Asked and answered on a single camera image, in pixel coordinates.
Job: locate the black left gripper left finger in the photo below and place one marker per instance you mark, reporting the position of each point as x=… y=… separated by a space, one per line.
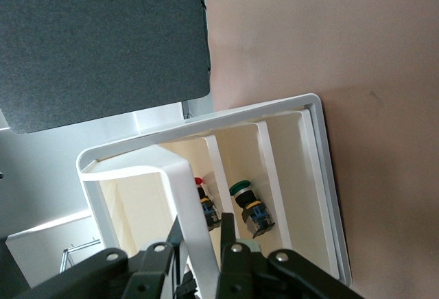
x=151 y=268

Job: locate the white drawer cabinet shell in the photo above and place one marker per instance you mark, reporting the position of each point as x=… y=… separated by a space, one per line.
x=223 y=117

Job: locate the dark grey felt panel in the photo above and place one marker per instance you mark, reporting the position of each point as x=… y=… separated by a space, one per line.
x=103 y=55

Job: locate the red push button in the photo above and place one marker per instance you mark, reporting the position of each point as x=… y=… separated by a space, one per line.
x=209 y=213

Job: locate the green push button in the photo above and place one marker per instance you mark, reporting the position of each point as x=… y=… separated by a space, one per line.
x=255 y=216

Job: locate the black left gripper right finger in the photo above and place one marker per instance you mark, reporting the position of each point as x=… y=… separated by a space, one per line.
x=236 y=271

